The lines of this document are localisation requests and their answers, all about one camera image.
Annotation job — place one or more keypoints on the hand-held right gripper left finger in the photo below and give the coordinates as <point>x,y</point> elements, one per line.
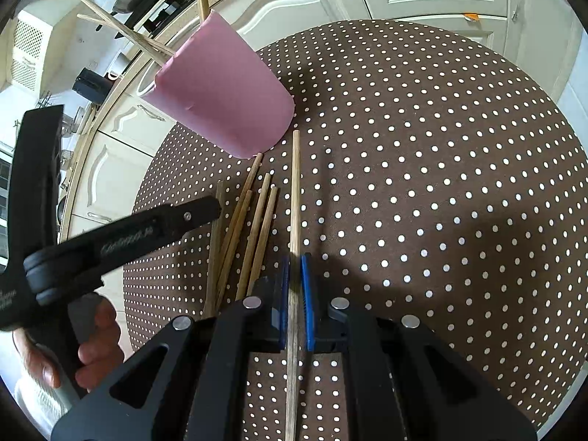
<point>285,289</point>

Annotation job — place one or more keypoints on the orange drawer tag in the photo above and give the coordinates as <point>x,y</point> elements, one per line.
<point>471,16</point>

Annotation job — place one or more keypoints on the brown polka dot tablecloth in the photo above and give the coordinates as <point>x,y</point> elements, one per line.
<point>413,193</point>

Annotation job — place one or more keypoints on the cream lattice wall cabinets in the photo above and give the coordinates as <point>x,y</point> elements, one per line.
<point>30,50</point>

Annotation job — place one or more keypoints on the person's left hand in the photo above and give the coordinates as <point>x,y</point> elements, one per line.
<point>101,344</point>

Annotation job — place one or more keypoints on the white mug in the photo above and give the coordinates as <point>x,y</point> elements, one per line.
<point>118,65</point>

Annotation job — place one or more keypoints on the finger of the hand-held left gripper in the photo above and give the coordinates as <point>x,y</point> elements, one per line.
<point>39,170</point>
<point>138,234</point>

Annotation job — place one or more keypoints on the pink cylindrical cup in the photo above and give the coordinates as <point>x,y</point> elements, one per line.
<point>220,92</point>

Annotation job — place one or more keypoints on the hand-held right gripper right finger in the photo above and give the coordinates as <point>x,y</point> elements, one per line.
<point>307,298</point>

